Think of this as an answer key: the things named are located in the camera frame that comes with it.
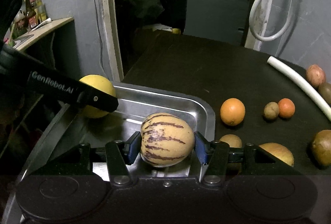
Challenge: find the stainless steel tray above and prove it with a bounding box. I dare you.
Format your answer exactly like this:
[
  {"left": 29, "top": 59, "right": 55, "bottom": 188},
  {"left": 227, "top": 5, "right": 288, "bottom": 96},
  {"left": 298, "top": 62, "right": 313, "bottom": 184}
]
[{"left": 20, "top": 81, "right": 216, "bottom": 188}]

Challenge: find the larger orange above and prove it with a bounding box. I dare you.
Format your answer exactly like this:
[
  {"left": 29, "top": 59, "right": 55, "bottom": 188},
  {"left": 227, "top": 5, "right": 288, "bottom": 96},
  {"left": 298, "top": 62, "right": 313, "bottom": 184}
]
[{"left": 220, "top": 98, "right": 246, "bottom": 126}]

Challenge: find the kiwi beside tangerine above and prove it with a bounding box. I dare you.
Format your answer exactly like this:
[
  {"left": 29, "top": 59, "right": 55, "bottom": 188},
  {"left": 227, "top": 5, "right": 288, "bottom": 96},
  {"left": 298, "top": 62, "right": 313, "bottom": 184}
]
[{"left": 264, "top": 102, "right": 279, "bottom": 120}]

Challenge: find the small orange tangerine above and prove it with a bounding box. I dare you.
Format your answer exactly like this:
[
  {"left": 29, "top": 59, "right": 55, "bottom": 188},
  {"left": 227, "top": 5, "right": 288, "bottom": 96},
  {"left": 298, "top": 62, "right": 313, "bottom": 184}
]
[{"left": 278, "top": 98, "right": 295, "bottom": 119}]

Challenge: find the sauce bottles group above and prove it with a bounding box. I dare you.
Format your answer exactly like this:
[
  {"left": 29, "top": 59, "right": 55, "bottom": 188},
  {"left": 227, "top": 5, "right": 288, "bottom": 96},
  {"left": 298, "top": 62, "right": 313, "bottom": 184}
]
[{"left": 14, "top": 0, "right": 42, "bottom": 36}]

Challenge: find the red apple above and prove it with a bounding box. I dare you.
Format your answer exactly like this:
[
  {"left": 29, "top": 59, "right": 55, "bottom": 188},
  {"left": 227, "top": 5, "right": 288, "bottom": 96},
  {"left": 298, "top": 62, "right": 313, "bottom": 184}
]
[{"left": 306, "top": 64, "right": 326, "bottom": 88}]

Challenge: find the white leek stalk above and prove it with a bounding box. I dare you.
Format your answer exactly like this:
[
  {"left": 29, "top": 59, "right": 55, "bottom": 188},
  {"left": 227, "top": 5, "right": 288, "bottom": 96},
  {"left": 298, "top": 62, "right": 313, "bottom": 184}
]
[{"left": 267, "top": 56, "right": 331, "bottom": 120}]

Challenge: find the yellow round grapefruit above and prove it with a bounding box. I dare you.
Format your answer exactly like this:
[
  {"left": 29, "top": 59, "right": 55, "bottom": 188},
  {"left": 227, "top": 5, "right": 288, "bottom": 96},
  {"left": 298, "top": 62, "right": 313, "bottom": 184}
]
[{"left": 79, "top": 74, "right": 116, "bottom": 119}]

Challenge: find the brown-green mango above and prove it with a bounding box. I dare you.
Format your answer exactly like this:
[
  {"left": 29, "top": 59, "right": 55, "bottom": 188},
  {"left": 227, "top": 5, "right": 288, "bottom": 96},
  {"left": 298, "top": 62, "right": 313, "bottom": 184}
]
[{"left": 312, "top": 130, "right": 331, "bottom": 167}]

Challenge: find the kiwi beside tray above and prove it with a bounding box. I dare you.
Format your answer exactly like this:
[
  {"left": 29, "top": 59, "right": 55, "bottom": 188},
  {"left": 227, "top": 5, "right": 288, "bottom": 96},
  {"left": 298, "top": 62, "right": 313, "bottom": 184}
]
[{"left": 219, "top": 134, "right": 242, "bottom": 148}]

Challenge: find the dark kiwi by wall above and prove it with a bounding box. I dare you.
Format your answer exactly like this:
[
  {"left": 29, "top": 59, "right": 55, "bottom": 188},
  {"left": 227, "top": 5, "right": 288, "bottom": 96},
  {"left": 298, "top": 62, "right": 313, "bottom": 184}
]
[{"left": 318, "top": 82, "right": 331, "bottom": 106}]

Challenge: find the large striped pepino melon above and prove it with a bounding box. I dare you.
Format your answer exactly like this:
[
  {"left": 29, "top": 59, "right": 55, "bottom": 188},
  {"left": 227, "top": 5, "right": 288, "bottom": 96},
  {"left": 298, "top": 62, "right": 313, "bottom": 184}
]
[{"left": 140, "top": 113, "right": 195, "bottom": 167}]

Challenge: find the grey cabinet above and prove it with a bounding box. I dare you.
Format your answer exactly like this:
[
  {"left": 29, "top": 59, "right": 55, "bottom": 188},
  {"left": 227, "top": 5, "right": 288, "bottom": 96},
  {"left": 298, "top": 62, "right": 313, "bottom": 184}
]
[{"left": 183, "top": 0, "right": 250, "bottom": 46}]

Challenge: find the yellow-green mango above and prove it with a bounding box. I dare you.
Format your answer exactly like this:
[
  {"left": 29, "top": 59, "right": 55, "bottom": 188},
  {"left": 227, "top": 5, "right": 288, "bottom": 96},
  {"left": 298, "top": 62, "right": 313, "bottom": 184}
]
[{"left": 259, "top": 143, "right": 295, "bottom": 167}]

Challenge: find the wooden side counter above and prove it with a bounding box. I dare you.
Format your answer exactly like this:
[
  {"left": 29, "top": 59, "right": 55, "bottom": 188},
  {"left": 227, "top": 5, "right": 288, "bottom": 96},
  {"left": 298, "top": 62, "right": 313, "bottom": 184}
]
[{"left": 13, "top": 17, "right": 74, "bottom": 51}]

